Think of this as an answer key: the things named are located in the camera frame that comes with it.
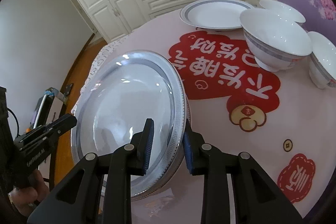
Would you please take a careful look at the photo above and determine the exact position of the person's left hand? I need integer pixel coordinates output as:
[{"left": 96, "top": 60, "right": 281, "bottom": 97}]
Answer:
[{"left": 8, "top": 169, "right": 50, "bottom": 217}]

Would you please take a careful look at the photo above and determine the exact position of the white bowl blue band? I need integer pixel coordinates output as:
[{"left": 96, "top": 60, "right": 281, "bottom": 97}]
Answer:
[
  {"left": 307, "top": 31, "right": 336, "bottom": 89},
  {"left": 259, "top": 0, "right": 306, "bottom": 24},
  {"left": 239, "top": 8, "right": 312, "bottom": 72}
]

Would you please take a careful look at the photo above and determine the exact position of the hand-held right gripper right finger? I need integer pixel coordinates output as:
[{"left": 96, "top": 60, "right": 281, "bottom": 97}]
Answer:
[{"left": 184, "top": 117, "right": 305, "bottom": 224}]

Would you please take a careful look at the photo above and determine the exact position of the white plate blue rim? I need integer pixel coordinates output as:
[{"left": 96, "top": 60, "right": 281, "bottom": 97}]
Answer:
[{"left": 180, "top": 0, "right": 256, "bottom": 31}]

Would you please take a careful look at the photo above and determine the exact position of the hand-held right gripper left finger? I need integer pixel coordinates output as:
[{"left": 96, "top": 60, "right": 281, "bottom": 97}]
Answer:
[{"left": 26, "top": 118, "right": 155, "bottom": 224}]

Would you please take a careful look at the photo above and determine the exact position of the white plate patterned silver rim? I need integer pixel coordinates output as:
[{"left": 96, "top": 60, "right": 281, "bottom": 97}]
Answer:
[{"left": 70, "top": 49, "right": 190, "bottom": 199}]

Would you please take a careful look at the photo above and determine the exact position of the black cable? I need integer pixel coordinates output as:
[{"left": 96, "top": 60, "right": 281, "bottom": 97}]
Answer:
[{"left": 6, "top": 107, "right": 19, "bottom": 136}]

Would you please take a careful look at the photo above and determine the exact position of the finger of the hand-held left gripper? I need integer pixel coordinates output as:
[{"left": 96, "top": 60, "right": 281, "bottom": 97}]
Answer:
[{"left": 47, "top": 113, "right": 77, "bottom": 136}]

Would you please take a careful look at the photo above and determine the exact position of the grey metal bracket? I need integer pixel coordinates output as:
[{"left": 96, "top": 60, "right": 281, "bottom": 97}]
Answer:
[{"left": 52, "top": 83, "right": 73, "bottom": 104}]

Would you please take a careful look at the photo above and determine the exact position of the dark screen device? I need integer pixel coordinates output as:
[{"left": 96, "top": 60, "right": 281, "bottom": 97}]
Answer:
[{"left": 31, "top": 95, "right": 53, "bottom": 130}]

